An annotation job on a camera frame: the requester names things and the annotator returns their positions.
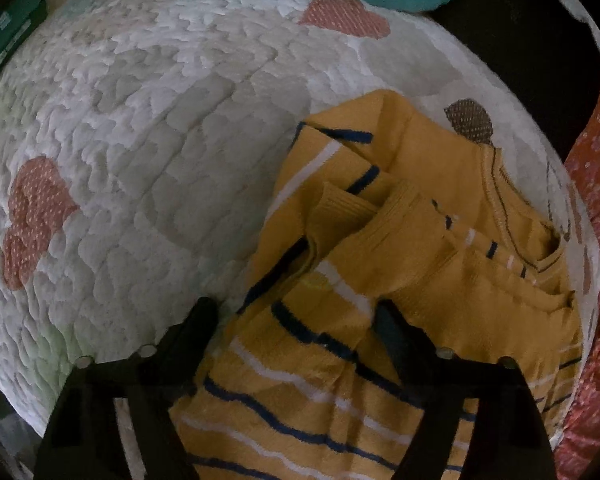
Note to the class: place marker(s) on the white quilted heart blanket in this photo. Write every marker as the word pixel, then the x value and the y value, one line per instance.
pixel 139 145

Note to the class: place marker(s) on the yellow striped knit sweater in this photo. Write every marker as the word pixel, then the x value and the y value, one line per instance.
pixel 375 201

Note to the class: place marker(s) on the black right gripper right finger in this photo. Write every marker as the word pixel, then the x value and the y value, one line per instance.
pixel 412 354

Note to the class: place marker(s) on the green tissue pack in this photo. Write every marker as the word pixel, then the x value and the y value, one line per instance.
pixel 17 23

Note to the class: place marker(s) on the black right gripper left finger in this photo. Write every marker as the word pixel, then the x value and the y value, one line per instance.
pixel 172 364

